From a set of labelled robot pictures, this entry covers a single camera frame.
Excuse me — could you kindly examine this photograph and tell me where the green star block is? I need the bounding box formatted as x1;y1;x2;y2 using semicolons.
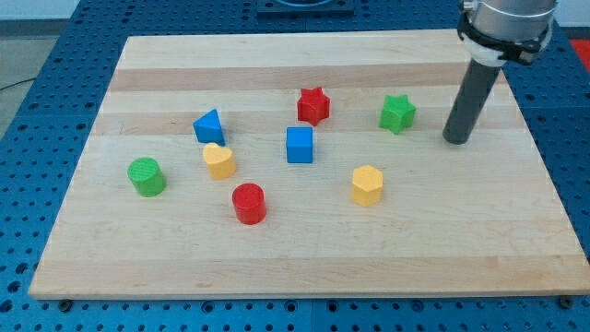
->
379;95;416;135

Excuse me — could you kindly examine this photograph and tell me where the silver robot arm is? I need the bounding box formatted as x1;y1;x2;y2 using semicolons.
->
457;0;558;67

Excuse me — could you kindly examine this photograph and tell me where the red star block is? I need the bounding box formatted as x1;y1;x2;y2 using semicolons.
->
297;87;331;126

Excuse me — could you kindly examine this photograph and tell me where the wooden board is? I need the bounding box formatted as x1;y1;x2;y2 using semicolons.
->
29;30;589;300

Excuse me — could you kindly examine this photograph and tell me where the blue cube block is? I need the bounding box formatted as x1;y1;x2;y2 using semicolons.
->
286;127;313;163

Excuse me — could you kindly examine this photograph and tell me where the red cylinder block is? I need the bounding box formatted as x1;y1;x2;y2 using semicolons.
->
231;183;266;225

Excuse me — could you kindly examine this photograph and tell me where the yellow hexagon block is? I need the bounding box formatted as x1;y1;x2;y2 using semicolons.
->
351;165;384;207

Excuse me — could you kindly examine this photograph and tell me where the yellow heart block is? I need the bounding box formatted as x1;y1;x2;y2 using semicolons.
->
202;143;237;180

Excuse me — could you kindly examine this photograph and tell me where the blue triangle block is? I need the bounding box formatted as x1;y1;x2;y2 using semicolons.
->
193;109;226;147

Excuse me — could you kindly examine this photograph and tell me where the green cylinder block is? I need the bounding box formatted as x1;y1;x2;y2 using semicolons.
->
127;157;167;197

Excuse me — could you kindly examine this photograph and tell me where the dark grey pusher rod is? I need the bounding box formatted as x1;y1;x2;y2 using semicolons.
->
442;60;500;145

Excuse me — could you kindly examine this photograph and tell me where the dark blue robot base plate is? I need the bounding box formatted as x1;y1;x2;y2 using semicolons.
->
256;0;355;17

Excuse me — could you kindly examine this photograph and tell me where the black floor cable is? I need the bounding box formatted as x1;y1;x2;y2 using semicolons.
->
0;77;37;92

